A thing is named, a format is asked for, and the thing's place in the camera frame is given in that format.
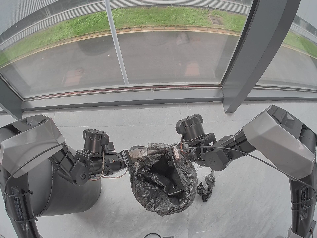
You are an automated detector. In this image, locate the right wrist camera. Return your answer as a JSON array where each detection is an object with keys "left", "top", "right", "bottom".
[{"left": 198, "top": 133, "right": 215, "bottom": 147}]

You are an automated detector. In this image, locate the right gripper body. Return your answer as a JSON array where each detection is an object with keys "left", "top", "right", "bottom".
[{"left": 171, "top": 144, "right": 200, "bottom": 164}]

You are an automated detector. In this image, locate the dark grey round chair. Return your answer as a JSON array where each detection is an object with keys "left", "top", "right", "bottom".
[{"left": 7, "top": 155, "right": 102, "bottom": 218}]

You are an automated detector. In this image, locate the window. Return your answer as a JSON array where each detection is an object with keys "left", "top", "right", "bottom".
[{"left": 0, "top": 0, "right": 317, "bottom": 120}]

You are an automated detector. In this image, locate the crumpled black plastic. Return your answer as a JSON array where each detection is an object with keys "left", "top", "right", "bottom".
[{"left": 197, "top": 172, "right": 216, "bottom": 203}]

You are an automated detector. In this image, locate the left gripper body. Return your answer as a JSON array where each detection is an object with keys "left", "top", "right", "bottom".
[{"left": 102, "top": 150, "right": 131, "bottom": 177}]

